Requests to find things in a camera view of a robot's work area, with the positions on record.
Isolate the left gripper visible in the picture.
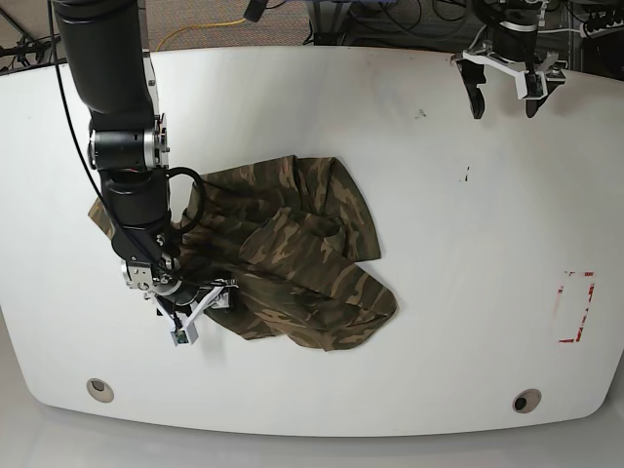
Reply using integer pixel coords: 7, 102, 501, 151
452, 21, 568, 119

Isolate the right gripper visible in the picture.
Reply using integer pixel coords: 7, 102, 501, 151
121, 260, 235, 317

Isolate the camouflage T-shirt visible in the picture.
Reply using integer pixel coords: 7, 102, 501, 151
87, 154, 401, 353

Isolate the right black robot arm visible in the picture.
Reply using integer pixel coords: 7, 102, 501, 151
47, 1, 231, 318

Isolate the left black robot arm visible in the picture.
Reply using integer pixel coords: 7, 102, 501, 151
452, 1, 566, 120

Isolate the left table grommet hole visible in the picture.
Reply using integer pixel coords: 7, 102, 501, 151
86, 378, 114, 404

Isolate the table grommet hole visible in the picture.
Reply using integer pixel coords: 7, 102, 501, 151
86, 378, 114, 404
512, 388, 542, 414

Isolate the red tape rectangle marking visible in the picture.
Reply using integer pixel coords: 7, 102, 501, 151
553, 271, 597, 344

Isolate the right table grommet hole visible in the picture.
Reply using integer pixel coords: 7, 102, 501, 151
512, 388, 542, 414

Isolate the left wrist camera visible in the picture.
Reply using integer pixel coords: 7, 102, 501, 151
515, 71, 547, 100

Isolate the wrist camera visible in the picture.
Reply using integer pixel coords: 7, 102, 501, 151
171, 323, 198, 346
515, 71, 547, 100

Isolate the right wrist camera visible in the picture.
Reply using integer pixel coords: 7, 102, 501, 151
171, 323, 198, 346

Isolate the yellow cable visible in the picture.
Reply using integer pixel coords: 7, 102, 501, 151
156, 14, 248, 51

